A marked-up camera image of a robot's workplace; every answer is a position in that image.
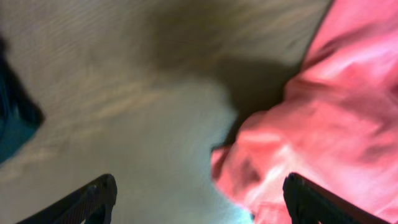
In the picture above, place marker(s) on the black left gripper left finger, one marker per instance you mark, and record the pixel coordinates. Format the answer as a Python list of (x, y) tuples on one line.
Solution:
[(92, 203)]

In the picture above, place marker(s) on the navy blue folded shirt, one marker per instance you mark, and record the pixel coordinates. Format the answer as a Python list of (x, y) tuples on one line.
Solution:
[(20, 116)]

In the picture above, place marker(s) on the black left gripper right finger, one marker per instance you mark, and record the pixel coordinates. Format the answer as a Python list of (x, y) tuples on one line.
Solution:
[(308, 203)]

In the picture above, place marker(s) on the red graphic t-shirt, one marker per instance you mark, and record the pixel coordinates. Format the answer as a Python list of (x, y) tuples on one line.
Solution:
[(337, 124)]

